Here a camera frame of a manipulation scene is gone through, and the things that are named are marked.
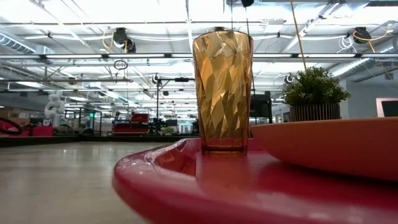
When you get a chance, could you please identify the amber faceted plastic cup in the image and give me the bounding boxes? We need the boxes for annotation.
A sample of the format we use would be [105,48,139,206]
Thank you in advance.
[192,30,254,156]

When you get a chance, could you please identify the orange plate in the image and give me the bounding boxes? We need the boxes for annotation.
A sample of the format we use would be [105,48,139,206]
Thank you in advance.
[250,117,398,183]

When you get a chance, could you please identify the red plastic tray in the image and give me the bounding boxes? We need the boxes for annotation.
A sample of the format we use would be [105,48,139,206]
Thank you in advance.
[111,138,398,224]

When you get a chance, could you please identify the black monitor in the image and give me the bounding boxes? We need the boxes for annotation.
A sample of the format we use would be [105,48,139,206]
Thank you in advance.
[250,91,274,124]

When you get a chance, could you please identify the red tool chest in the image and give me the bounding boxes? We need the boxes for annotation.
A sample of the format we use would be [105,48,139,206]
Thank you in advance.
[113,113,150,136]

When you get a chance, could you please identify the green plant in ribbed pot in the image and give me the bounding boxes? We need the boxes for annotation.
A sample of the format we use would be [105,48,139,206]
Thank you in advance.
[281,67,352,123]

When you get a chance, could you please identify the red bins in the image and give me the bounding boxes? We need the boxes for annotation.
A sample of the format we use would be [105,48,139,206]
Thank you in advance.
[12,125,54,138]

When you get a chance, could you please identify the black hoop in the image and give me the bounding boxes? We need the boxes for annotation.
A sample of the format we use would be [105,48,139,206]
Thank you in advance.
[0,116,23,136]

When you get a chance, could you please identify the white-framed dark screen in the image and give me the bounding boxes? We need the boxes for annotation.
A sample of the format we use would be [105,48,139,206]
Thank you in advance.
[375,97,398,118]

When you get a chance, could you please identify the black metal frame stand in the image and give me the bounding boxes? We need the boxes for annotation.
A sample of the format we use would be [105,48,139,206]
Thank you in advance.
[155,77,197,134]

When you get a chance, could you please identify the black hanging cable loop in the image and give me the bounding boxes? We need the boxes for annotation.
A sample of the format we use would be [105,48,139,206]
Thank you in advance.
[113,59,129,71]

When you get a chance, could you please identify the yellow hanging cable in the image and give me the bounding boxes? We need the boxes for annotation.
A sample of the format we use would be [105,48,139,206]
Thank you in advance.
[290,0,308,72]

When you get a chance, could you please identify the black metal table frame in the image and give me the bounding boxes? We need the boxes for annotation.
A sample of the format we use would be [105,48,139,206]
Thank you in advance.
[0,135,200,147]

